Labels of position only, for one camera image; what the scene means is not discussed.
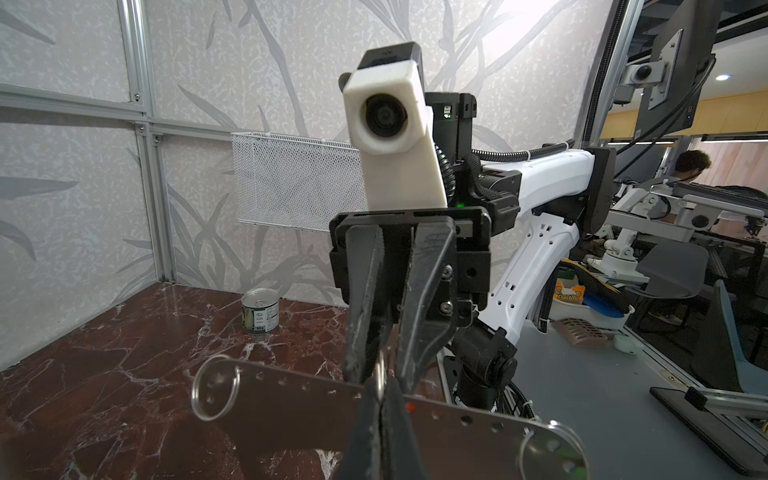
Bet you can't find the grey oval strap ring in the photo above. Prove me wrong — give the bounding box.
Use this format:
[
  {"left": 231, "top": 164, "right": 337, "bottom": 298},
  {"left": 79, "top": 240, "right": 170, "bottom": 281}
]
[{"left": 190, "top": 353, "right": 590, "bottom": 480}]

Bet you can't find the black monitor on mount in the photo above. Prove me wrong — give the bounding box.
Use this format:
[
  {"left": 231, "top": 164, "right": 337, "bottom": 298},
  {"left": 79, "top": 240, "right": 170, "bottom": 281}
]
[{"left": 614, "top": 1, "right": 724, "bottom": 141}]

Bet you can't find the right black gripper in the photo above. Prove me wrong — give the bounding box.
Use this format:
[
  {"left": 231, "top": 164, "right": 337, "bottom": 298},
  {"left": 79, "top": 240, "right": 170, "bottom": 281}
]
[{"left": 329, "top": 207, "right": 491, "bottom": 393}]

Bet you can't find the white wire mesh basket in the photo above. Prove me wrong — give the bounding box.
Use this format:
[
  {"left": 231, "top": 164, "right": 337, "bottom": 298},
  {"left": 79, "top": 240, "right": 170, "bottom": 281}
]
[{"left": 232, "top": 132, "right": 368, "bottom": 232}]

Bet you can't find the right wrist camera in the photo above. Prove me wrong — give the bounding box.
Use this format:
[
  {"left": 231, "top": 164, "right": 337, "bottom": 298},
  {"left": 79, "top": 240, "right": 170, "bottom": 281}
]
[{"left": 338, "top": 42, "right": 448, "bottom": 211}]

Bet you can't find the person in background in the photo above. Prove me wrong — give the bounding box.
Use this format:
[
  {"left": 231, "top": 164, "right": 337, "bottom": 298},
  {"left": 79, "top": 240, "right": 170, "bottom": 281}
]
[{"left": 672, "top": 150, "right": 712, "bottom": 181}]

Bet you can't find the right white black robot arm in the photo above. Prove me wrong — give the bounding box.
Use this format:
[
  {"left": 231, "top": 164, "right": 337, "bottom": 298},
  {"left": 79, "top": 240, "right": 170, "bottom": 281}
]
[{"left": 329, "top": 92, "right": 615, "bottom": 409}]

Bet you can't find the small grey metal cup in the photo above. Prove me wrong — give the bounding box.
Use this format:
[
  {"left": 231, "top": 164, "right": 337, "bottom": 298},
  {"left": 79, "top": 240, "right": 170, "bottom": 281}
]
[{"left": 241, "top": 288, "right": 279, "bottom": 334}]

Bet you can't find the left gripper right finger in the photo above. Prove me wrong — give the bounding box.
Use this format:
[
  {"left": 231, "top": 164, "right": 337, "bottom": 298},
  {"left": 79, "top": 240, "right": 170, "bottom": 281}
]
[{"left": 380, "top": 380, "right": 426, "bottom": 480}]

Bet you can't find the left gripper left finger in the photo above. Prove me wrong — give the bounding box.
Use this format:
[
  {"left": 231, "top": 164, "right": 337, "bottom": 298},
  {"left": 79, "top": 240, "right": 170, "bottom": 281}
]
[{"left": 334, "top": 383, "right": 381, "bottom": 480}]

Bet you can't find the right black corrugated cable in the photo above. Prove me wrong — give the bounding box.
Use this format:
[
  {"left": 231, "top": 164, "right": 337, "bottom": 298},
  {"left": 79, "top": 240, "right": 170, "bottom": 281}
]
[{"left": 431, "top": 139, "right": 577, "bottom": 208}]

